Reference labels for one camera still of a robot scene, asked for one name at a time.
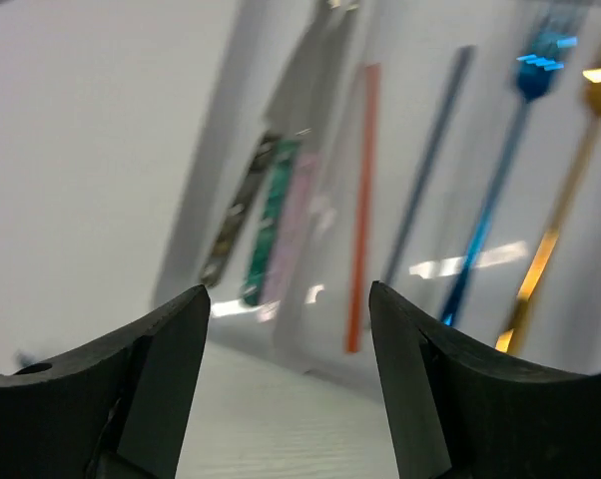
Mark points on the blue fork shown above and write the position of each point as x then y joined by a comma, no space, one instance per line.
542,58

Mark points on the orange chopstick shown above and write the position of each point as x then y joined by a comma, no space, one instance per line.
354,326

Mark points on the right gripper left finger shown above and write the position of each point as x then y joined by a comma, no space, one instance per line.
115,407

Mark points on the dark blue chopstick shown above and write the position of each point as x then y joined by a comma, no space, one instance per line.
458,72

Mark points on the knife green handle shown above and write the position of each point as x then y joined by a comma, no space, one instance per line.
310,140

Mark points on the knife pink handle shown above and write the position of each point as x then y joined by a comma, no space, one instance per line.
282,261

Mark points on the knife dark handle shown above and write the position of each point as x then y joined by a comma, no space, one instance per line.
286,116

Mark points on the gold fork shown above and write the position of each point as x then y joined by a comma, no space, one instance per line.
511,340

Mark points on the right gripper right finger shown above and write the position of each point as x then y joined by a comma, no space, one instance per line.
458,408

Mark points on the white divided cutlery tray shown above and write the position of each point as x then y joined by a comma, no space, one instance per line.
414,42

